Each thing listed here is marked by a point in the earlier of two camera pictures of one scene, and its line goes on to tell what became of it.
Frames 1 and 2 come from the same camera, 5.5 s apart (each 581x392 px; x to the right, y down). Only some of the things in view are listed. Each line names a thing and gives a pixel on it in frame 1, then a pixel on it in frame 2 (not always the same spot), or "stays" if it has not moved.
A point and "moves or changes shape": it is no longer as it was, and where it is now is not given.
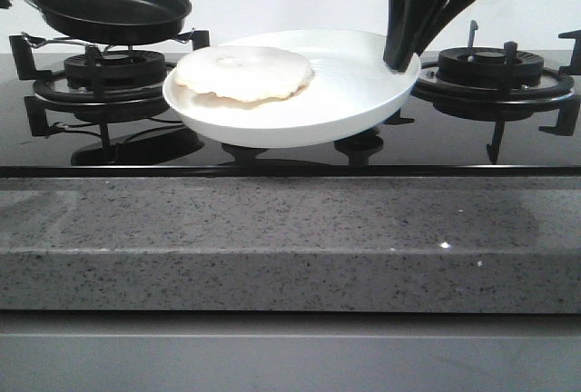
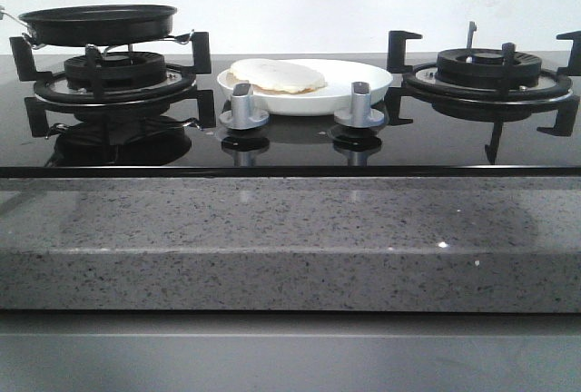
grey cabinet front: x=289 y=351 stays
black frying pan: x=109 y=9 moves or changes shape
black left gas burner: x=122 y=71 stays
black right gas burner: x=487 y=67 stays
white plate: x=290 y=88 moves or changes shape
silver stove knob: x=367 y=137 → x=360 y=114
